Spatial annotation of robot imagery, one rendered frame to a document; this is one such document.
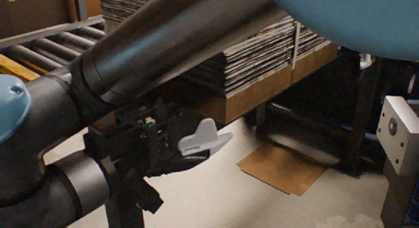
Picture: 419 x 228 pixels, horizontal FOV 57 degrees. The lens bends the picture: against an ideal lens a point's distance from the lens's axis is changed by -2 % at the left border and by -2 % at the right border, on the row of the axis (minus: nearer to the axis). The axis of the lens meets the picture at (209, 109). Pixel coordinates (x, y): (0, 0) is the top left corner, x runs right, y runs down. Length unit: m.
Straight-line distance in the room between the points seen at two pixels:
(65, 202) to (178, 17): 0.24
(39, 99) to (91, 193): 0.13
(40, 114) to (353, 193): 1.53
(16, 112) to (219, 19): 0.20
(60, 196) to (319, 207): 1.34
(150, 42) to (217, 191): 1.38
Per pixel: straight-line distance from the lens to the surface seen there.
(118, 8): 0.69
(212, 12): 0.31
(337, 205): 1.72
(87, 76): 0.43
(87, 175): 0.47
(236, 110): 0.59
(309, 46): 0.75
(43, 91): 0.43
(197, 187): 1.72
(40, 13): 4.08
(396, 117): 0.76
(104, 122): 0.63
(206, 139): 0.56
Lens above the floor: 1.11
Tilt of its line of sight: 29 degrees down
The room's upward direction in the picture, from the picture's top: straight up
